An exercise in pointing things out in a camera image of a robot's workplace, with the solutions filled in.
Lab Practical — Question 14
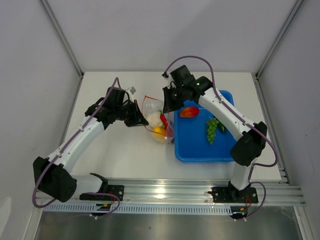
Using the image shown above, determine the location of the green grape bunch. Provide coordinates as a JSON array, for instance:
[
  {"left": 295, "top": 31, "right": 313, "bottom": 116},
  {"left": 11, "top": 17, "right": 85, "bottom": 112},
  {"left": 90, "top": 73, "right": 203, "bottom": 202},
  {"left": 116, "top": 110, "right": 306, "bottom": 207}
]
[{"left": 206, "top": 117, "right": 219, "bottom": 145}]

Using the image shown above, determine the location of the white slotted cable duct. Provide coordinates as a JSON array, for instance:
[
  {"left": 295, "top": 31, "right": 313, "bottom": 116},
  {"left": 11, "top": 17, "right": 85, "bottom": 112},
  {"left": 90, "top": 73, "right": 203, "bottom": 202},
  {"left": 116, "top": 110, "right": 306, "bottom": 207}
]
[{"left": 44, "top": 202, "right": 232, "bottom": 216}]

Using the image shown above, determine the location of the red orange mango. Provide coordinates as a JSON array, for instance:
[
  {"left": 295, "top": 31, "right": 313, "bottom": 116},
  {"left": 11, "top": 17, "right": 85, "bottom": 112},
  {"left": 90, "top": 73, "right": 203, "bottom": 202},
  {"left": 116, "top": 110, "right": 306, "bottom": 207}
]
[{"left": 179, "top": 106, "right": 200, "bottom": 118}]

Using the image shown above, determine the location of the white cauliflower with leaves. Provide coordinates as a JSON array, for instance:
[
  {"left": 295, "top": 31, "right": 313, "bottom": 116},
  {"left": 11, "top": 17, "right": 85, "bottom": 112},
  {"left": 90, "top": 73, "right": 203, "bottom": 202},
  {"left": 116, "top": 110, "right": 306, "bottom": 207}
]
[{"left": 146, "top": 111, "right": 163, "bottom": 128}]

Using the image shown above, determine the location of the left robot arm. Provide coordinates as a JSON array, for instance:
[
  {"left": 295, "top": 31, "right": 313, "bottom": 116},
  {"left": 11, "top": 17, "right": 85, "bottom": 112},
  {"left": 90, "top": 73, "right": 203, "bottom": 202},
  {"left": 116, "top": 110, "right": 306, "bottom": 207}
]
[{"left": 33, "top": 87, "right": 149, "bottom": 203}]

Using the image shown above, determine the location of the orange yellow bell pepper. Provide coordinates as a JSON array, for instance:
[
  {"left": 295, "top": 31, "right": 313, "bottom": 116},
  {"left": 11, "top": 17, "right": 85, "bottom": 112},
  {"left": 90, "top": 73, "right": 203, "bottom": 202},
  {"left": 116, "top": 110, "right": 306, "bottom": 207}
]
[{"left": 152, "top": 126, "right": 167, "bottom": 142}]

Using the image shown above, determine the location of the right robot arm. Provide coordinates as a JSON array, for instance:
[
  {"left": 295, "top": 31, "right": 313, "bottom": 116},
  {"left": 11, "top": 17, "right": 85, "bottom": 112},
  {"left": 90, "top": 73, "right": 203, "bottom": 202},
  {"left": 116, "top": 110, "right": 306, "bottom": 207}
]
[{"left": 162, "top": 65, "right": 267, "bottom": 202}]

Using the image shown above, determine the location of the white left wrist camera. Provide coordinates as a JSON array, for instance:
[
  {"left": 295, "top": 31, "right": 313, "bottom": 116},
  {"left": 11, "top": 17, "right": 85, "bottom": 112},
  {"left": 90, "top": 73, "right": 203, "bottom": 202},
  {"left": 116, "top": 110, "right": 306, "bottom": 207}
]
[{"left": 126, "top": 86, "right": 137, "bottom": 96}]

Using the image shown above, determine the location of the corner frame post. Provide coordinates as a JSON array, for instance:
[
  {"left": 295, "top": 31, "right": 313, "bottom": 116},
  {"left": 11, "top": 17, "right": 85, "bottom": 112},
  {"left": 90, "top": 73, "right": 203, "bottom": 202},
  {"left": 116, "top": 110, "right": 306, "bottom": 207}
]
[
  {"left": 37, "top": 0, "right": 84, "bottom": 78},
  {"left": 254, "top": 0, "right": 308, "bottom": 78}
]

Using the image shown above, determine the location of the green cucumber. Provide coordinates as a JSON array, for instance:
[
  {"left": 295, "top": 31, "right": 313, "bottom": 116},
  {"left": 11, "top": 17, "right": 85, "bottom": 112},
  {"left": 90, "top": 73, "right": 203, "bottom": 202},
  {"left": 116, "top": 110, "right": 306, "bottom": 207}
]
[{"left": 217, "top": 121, "right": 227, "bottom": 134}]

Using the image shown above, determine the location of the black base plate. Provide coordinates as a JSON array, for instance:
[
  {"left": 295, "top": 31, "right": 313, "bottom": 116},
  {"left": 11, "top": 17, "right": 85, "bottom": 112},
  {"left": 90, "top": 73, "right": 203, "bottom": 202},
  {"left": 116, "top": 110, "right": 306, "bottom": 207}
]
[
  {"left": 207, "top": 185, "right": 259, "bottom": 204},
  {"left": 79, "top": 185, "right": 125, "bottom": 201}
]

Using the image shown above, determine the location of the right corner frame post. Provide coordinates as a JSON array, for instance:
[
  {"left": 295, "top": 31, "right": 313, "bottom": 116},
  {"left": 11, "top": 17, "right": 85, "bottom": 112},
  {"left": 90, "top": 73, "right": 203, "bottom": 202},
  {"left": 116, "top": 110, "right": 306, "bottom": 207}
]
[{"left": 254, "top": 0, "right": 308, "bottom": 78}]

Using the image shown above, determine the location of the red chili pepper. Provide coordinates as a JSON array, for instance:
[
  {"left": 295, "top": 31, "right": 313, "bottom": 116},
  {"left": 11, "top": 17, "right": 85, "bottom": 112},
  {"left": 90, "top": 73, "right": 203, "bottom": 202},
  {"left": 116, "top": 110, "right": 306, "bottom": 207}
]
[{"left": 160, "top": 113, "right": 168, "bottom": 129}]

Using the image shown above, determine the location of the aluminium frame rail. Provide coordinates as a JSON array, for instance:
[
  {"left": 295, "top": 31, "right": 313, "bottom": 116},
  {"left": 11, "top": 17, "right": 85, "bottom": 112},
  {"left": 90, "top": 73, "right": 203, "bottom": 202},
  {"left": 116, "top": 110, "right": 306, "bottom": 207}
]
[{"left": 33, "top": 178, "right": 307, "bottom": 206}]

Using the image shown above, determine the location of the left corner frame post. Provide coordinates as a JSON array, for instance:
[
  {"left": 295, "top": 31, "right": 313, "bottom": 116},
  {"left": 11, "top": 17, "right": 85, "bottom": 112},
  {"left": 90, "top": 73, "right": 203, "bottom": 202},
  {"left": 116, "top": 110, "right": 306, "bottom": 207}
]
[{"left": 37, "top": 0, "right": 84, "bottom": 78}]

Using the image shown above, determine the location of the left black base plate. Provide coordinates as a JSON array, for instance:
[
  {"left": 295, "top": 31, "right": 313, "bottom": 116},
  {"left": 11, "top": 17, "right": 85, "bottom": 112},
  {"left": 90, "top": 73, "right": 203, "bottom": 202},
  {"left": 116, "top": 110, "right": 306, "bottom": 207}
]
[{"left": 79, "top": 185, "right": 125, "bottom": 201}]

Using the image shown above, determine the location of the clear zip top bag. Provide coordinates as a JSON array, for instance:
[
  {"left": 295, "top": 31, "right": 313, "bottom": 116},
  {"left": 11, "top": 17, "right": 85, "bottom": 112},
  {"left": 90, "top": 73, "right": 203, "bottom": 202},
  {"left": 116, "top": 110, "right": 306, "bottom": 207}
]
[{"left": 141, "top": 95, "right": 175, "bottom": 144}]

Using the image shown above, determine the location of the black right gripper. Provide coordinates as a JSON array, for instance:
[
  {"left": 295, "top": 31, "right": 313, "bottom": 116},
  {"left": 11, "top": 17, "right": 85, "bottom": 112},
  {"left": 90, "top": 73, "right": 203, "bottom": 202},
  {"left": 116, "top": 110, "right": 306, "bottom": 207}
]
[{"left": 162, "top": 85, "right": 186, "bottom": 114}]

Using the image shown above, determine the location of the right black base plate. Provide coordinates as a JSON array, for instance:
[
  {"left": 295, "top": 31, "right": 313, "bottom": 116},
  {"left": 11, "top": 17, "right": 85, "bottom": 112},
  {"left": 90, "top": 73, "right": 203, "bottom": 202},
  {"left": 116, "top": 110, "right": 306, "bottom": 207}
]
[{"left": 207, "top": 185, "right": 259, "bottom": 204}]

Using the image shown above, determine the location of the blue plastic bin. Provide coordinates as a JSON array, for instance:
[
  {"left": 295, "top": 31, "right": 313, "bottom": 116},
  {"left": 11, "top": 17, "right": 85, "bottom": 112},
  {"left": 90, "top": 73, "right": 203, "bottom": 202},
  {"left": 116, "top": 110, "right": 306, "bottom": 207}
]
[{"left": 174, "top": 100, "right": 236, "bottom": 163}]

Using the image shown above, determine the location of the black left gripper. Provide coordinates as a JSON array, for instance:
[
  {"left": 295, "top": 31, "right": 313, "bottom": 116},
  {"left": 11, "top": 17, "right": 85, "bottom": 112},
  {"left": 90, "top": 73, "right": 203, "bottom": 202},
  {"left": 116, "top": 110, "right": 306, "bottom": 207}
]
[{"left": 115, "top": 99, "right": 149, "bottom": 128}]

